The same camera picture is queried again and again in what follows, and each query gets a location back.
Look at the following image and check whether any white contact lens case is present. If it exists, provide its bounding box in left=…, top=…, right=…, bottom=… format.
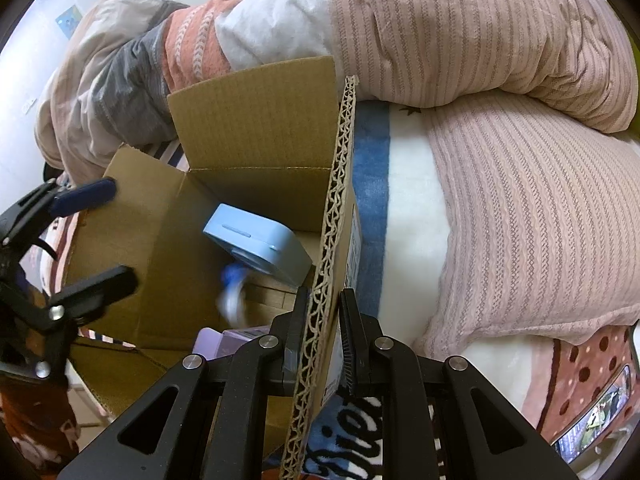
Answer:
left=217, top=263, right=250, bottom=328

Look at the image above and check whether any light blue square device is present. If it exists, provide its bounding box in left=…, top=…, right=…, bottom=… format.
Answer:
left=203, top=204, right=312, bottom=288

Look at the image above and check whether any brown cardboard box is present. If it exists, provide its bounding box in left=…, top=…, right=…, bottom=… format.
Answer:
left=66, top=56, right=361, bottom=479

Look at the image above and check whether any purple small box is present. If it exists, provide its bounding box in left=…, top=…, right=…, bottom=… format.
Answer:
left=192, top=326, right=269, bottom=361

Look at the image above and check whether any pink striped pillow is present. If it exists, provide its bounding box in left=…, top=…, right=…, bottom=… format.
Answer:
left=418, top=91, right=639, bottom=359

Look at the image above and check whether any smartphone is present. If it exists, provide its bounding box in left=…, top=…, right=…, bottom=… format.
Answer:
left=552, top=365, right=631, bottom=464

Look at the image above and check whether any patchwork grey pink quilt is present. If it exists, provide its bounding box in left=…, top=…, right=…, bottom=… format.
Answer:
left=35, top=0, right=639, bottom=184

